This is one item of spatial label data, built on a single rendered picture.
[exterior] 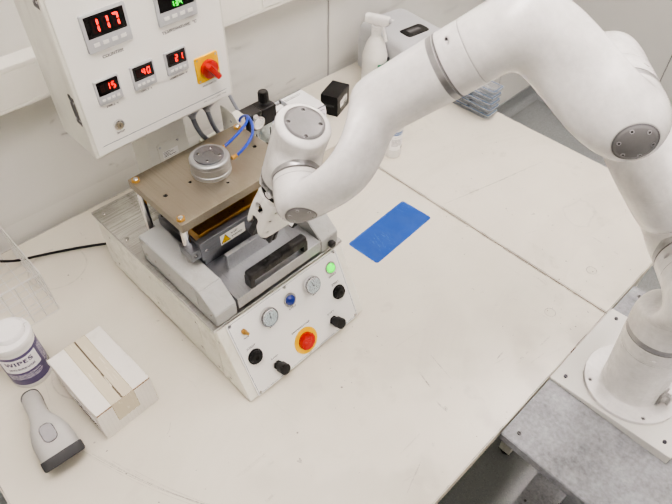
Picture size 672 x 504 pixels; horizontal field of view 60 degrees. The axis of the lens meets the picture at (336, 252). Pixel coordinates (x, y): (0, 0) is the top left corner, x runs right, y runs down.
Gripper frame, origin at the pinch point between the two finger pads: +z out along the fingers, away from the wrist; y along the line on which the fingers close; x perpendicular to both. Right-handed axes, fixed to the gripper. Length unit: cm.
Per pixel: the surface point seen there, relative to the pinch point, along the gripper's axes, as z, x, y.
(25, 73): 11, 64, -14
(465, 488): 85, -78, 34
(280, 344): 20.9, -15.4, -5.1
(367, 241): 31.3, -6.3, 35.0
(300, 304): 17.3, -11.7, 2.7
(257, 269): 5.0, -3.6, -4.7
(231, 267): 10.7, 1.4, -6.3
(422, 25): 25, 39, 102
